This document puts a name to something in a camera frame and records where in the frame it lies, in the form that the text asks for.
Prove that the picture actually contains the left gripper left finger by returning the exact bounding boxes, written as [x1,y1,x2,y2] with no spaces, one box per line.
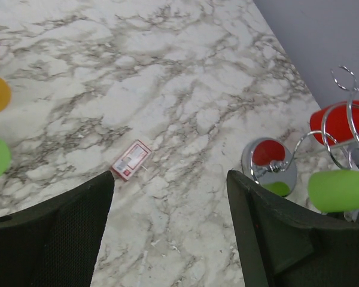
[0,171,114,286]

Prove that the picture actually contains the chrome wire wine glass rack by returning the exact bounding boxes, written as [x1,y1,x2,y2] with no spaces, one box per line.
[241,65,359,225]

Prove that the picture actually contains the red plastic wine glass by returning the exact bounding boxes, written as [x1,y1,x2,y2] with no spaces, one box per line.
[309,105,359,143]

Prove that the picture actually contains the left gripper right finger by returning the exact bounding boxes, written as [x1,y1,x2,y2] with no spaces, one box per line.
[227,170,359,286]

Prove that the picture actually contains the small red white card box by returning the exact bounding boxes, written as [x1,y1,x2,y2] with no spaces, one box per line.
[111,139,152,181]

